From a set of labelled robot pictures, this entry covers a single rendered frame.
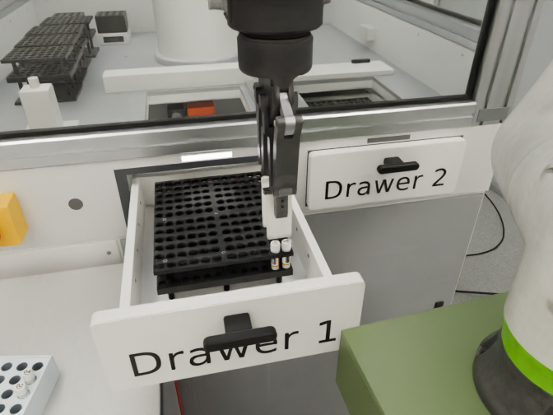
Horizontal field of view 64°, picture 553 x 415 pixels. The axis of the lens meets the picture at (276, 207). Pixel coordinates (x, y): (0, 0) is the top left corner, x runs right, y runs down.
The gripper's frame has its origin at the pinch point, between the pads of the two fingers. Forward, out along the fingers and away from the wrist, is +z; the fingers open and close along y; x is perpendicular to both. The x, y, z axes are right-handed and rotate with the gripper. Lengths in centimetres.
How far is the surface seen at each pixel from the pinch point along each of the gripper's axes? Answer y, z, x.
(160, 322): 10.6, 5.4, -14.6
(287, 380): -23, 65, 7
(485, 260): -85, 94, 112
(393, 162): -17.4, 5.0, 24.3
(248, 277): 0.6, 9.7, -4.0
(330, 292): 10.6, 5.1, 3.6
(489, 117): -21.0, -0.1, 43.6
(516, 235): -97, 94, 137
